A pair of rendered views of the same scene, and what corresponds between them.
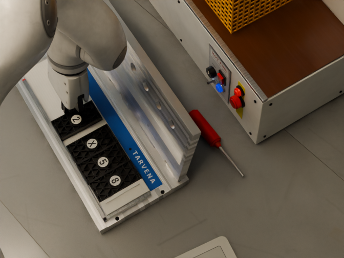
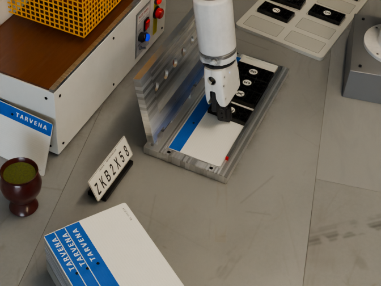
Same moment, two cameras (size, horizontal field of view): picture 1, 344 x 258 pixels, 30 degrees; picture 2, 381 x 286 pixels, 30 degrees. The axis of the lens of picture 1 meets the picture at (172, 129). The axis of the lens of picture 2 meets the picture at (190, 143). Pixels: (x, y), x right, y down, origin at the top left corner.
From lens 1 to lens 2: 1.93 m
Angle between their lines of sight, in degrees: 66
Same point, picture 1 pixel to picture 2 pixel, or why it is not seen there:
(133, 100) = (197, 66)
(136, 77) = (186, 52)
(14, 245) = (338, 110)
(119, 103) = (194, 98)
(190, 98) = not seen: hidden behind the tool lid
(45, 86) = (218, 145)
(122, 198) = (261, 64)
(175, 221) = (246, 48)
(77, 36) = not seen: outside the picture
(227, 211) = not seen: hidden behind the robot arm
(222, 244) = (241, 22)
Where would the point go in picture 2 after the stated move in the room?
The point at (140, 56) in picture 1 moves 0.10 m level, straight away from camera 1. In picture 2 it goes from (186, 21) to (155, 37)
